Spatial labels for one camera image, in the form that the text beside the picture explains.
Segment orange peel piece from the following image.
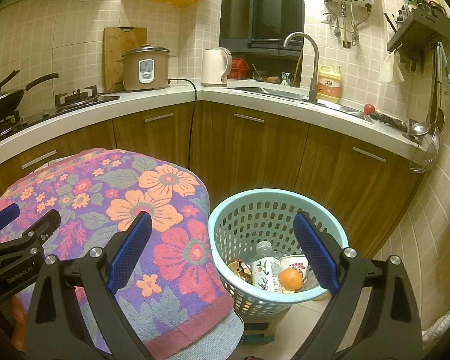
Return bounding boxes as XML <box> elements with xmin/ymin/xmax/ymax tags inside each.
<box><xmin>279</xmin><ymin>267</ymin><xmax>303</xmax><ymax>292</ymax></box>

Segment red white paper cup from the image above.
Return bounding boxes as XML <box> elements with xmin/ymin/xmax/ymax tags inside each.
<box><xmin>279</xmin><ymin>254</ymin><xmax>308</xmax><ymax>282</ymax></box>

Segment plastic bottle peach label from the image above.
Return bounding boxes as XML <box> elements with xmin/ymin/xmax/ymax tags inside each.
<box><xmin>251</xmin><ymin>241</ymin><xmax>282</xmax><ymax>293</ymax></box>

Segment light blue mesh trash basket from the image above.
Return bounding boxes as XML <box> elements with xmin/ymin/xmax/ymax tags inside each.
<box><xmin>208</xmin><ymin>189</ymin><xmax>348</xmax><ymax>320</ymax></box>

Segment wooden kitchen cabinets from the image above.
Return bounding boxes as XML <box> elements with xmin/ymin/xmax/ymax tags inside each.
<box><xmin>0</xmin><ymin>101</ymin><xmax>422</xmax><ymax>257</ymax></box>

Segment person left hand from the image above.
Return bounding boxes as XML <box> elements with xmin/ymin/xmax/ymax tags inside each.
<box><xmin>11</xmin><ymin>295</ymin><xmax>27</xmax><ymax>352</ymax></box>

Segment black wok pan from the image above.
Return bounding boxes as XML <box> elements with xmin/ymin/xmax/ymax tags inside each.
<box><xmin>0</xmin><ymin>69</ymin><xmax>59</xmax><ymax>121</ymax></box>

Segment floral purple tablecloth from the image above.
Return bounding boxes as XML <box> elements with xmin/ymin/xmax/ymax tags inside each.
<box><xmin>0</xmin><ymin>149</ymin><xmax>243</xmax><ymax>359</ymax></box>

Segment black gas stove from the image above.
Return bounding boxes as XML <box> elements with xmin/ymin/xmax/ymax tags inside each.
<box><xmin>0</xmin><ymin>85</ymin><xmax>120</xmax><ymax>141</ymax></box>

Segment hanging metal strainer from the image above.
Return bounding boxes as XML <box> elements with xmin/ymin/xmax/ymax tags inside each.
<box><xmin>410</xmin><ymin>127</ymin><xmax>440</xmax><ymax>174</ymax></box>

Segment brown rice cooker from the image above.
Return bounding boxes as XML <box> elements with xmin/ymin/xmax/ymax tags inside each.
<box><xmin>122</xmin><ymin>45</ymin><xmax>170</xmax><ymax>92</ymax></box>

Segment wooden cutting board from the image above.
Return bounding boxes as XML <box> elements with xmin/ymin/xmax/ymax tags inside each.
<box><xmin>103</xmin><ymin>27</ymin><xmax>148</xmax><ymax>93</ymax></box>

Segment red tomato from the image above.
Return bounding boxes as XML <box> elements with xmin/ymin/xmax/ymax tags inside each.
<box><xmin>364</xmin><ymin>103</ymin><xmax>375</xmax><ymax>116</ymax></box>

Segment chrome sink faucet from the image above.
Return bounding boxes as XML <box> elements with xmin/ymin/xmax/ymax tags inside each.
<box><xmin>282</xmin><ymin>31</ymin><xmax>321</xmax><ymax>104</ymax></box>

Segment yellow detergent bottle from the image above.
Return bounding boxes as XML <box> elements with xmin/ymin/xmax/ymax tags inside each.
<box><xmin>317</xmin><ymin>64</ymin><xmax>342</xmax><ymax>103</ymax></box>

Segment white electric kettle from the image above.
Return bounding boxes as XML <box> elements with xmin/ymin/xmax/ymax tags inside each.
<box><xmin>201</xmin><ymin>47</ymin><xmax>232</xmax><ymax>87</ymax></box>

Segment dark window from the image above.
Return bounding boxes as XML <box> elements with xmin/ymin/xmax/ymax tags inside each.
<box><xmin>219</xmin><ymin>0</ymin><xmax>304</xmax><ymax>57</ymax></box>

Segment black wall shelf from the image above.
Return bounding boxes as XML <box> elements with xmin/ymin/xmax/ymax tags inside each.
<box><xmin>387</xmin><ymin>9</ymin><xmax>450</xmax><ymax>52</ymax></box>

